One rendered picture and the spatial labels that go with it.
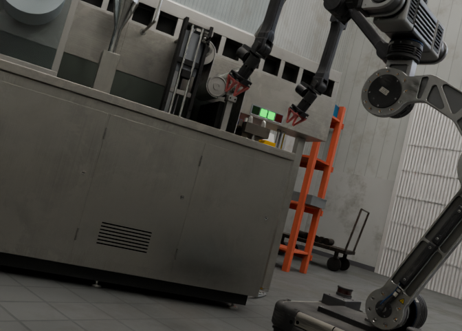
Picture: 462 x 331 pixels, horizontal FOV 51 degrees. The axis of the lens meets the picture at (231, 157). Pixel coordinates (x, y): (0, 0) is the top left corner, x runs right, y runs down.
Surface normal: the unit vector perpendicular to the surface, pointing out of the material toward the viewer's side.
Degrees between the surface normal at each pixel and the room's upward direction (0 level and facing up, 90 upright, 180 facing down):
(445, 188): 90
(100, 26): 90
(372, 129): 90
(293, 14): 90
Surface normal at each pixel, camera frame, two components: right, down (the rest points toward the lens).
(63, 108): 0.40, 0.02
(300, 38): 0.72, 0.13
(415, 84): -0.64, -0.23
